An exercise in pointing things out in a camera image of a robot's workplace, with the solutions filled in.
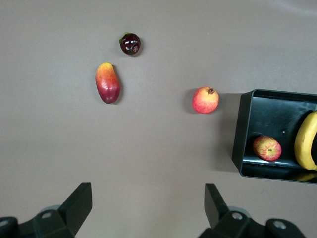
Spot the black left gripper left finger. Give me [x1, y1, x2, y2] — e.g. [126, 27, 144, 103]
[18, 182, 93, 238]

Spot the black plastic box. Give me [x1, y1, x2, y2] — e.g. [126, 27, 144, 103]
[231, 88, 317, 184]

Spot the red pomegranate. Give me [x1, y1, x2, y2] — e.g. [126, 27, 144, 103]
[192, 86, 220, 115]

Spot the dark purple mangosteen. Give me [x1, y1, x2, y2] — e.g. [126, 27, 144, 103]
[119, 31, 141, 57]

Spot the red yellow mango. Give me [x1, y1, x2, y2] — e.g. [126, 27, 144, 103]
[95, 62, 121, 105]

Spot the yellow banana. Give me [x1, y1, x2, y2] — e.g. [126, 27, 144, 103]
[294, 110, 317, 171]

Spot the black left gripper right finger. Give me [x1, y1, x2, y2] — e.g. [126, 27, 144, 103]
[198, 183, 267, 238]

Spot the red yellow apple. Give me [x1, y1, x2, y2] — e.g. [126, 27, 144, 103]
[252, 135, 282, 162]

